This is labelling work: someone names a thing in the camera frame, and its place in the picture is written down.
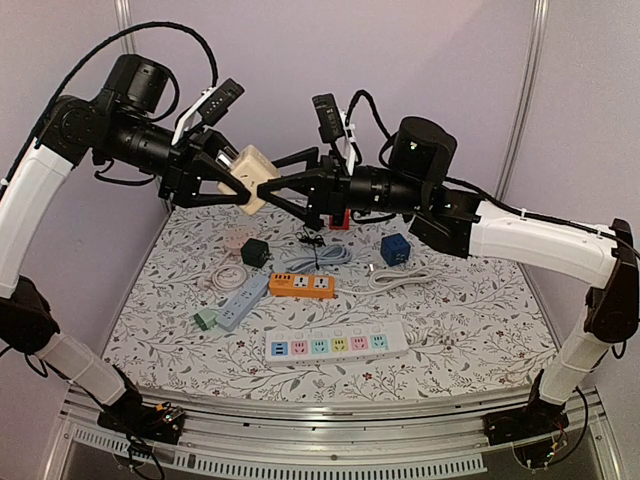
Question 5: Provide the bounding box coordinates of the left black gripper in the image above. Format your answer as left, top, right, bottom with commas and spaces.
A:
101, 107, 259, 206

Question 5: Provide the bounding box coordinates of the beige cube socket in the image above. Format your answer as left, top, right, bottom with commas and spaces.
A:
215, 145, 281, 215

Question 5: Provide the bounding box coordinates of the blue cube socket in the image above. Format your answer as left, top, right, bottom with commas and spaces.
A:
380, 233, 411, 267

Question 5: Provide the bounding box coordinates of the white multicolour power strip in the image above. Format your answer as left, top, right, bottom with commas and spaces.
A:
264, 321, 436, 367

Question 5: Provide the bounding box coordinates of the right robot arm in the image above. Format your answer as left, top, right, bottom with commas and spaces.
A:
257, 116, 639, 445

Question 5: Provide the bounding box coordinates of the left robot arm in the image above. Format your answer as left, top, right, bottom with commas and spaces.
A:
1, 54, 250, 444

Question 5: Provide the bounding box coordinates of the green plug adapter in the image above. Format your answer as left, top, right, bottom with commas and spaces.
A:
193, 307, 218, 331

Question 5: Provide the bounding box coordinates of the red cube socket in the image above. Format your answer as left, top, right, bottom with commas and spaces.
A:
329, 211, 350, 230

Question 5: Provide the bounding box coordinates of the dark green cube socket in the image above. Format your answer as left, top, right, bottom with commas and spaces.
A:
240, 238, 270, 268

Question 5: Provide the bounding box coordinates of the orange power strip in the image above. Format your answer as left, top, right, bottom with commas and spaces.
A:
269, 273, 335, 299

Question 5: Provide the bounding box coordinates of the pink round power strip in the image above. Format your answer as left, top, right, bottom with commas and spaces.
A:
196, 226, 255, 292

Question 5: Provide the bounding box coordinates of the floral table mat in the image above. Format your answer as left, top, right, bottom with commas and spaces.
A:
103, 206, 556, 403

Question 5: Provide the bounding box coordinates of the light blue power strip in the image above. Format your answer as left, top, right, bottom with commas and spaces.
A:
215, 243, 355, 332

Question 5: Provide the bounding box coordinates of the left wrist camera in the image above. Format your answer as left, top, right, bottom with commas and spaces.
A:
171, 78, 245, 147

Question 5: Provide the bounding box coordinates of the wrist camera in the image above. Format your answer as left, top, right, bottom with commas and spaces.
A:
312, 93, 361, 174
171, 78, 245, 147

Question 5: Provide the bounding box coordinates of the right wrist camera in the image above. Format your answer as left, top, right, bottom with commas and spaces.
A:
312, 93, 361, 174

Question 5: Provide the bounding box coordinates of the black power adapter with cable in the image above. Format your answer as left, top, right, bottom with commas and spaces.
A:
295, 227, 326, 273

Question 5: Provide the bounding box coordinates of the white coiled cable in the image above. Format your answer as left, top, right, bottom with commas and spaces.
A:
339, 263, 437, 294

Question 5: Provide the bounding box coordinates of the left aluminium frame post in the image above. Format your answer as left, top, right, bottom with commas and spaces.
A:
114, 0, 137, 54

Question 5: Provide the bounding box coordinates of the aluminium frame post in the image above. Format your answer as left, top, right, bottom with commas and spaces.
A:
495, 0, 549, 201
114, 0, 137, 54

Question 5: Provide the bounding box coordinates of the right aluminium frame post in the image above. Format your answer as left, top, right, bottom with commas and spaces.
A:
495, 0, 549, 201

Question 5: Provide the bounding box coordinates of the front aluminium rail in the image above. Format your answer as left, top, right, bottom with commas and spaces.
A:
42, 387, 626, 479

